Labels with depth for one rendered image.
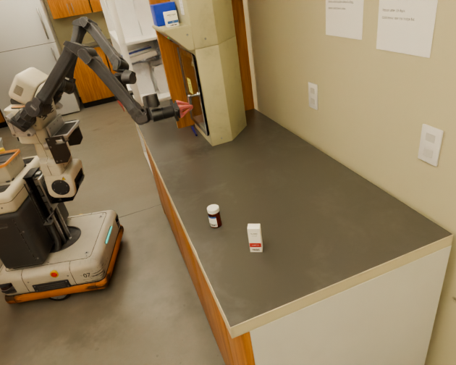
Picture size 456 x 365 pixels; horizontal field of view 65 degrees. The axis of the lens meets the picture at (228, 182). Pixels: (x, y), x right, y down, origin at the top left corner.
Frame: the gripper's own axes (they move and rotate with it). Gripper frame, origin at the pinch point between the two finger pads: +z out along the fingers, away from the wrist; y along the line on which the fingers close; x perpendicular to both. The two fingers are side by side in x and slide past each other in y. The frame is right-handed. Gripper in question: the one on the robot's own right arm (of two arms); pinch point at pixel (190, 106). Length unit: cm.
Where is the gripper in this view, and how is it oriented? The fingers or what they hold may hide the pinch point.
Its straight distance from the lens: 179.3
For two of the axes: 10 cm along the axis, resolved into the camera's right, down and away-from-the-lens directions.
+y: -3.7, -7.1, 6.0
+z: 9.3, -3.0, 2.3
